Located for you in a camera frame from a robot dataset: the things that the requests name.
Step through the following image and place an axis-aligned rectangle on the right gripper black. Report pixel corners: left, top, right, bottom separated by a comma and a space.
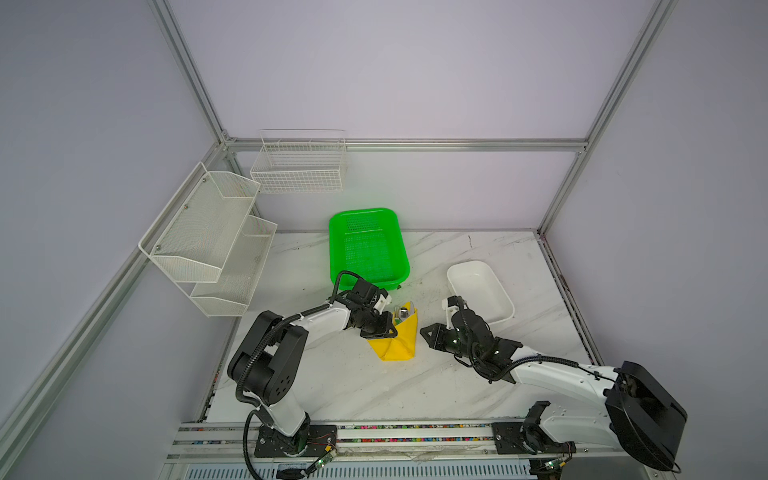
416, 322, 479, 361

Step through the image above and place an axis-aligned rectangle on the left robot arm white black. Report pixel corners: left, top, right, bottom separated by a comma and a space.
227, 277, 397, 437

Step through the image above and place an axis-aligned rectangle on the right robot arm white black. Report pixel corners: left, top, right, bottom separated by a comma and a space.
420, 297, 688, 473

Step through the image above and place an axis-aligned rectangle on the green plastic basket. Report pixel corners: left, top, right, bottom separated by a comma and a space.
328, 208, 411, 291

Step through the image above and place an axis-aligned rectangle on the white rectangular dish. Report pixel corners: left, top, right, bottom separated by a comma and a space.
447, 260, 516, 326

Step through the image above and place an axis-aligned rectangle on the white mesh two-tier shelf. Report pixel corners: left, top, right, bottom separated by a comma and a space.
138, 163, 277, 318

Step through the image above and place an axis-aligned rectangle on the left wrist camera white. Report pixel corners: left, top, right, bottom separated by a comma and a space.
373, 290, 391, 314

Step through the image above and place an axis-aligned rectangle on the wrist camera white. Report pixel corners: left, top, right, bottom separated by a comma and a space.
441, 295, 466, 319
373, 290, 391, 314

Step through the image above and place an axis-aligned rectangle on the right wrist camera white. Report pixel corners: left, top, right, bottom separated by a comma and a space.
441, 295, 466, 319

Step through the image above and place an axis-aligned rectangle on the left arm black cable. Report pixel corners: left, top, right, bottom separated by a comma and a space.
235, 269, 373, 480

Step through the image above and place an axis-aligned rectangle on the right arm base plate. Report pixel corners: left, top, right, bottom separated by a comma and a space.
491, 421, 576, 455

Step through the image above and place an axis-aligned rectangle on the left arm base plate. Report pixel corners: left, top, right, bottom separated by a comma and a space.
252, 424, 338, 459

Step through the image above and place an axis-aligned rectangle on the white wire basket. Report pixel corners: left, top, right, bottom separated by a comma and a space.
250, 129, 347, 194

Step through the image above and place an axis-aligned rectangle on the aluminium front rail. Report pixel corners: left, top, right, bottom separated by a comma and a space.
164, 415, 661, 464

